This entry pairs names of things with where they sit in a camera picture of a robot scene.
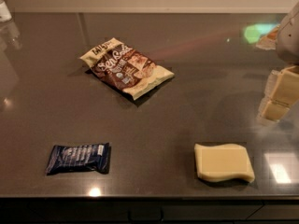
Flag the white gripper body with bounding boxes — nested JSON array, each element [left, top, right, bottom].
[[276, 2, 299, 63]]

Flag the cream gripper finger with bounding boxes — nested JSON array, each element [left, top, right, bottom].
[[258, 98, 290, 122], [264, 65, 299, 106]]

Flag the brown chip bag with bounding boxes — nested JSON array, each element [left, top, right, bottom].
[[80, 38, 175, 100]]

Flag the yellow sponge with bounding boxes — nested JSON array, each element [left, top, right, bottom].
[[194, 144, 255, 183]]

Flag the orange and white packet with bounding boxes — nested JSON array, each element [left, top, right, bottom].
[[256, 25, 279, 50]]

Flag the dark blue snack packet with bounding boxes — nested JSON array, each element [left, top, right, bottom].
[[46, 143, 110, 175]]

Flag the white container at edge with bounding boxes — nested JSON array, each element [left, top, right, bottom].
[[0, 0, 12, 22]]

